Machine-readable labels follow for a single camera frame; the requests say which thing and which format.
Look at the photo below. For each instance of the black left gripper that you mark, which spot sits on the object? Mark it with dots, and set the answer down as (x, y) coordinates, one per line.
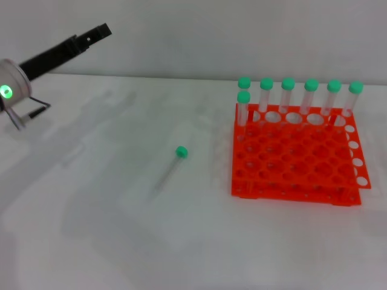
(51, 57)

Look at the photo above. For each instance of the green capped test tube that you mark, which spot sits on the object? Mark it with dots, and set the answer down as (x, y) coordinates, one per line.
(180, 152)
(243, 105)
(244, 82)
(354, 93)
(310, 92)
(287, 90)
(332, 93)
(266, 90)

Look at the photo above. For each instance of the orange test tube rack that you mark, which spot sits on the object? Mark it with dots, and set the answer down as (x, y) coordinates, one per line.
(296, 157)

